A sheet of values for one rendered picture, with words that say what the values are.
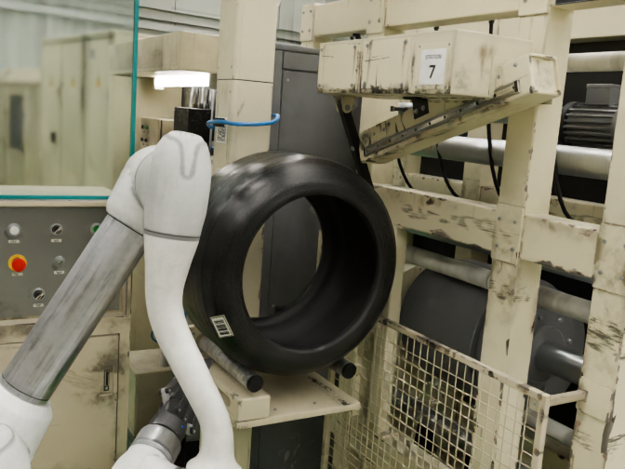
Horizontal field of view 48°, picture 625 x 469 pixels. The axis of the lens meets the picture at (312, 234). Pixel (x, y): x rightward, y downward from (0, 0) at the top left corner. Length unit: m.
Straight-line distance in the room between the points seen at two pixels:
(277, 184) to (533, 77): 0.63
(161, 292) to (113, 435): 1.26
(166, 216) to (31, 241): 1.09
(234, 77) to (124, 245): 0.80
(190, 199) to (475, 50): 0.78
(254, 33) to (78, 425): 1.33
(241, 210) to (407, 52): 0.56
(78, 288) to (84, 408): 1.05
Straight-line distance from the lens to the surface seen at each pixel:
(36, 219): 2.27
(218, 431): 1.30
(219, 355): 1.96
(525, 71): 1.68
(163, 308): 1.28
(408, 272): 2.69
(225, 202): 1.70
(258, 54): 2.08
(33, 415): 1.45
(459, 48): 1.67
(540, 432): 1.70
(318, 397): 2.00
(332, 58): 2.08
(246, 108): 2.06
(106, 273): 1.40
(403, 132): 1.99
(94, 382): 2.39
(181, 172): 1.24
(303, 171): 1.73
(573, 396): 1.78
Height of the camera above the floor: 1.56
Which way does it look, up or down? 9 degrees down
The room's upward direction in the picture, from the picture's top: 4 degrees clockwise
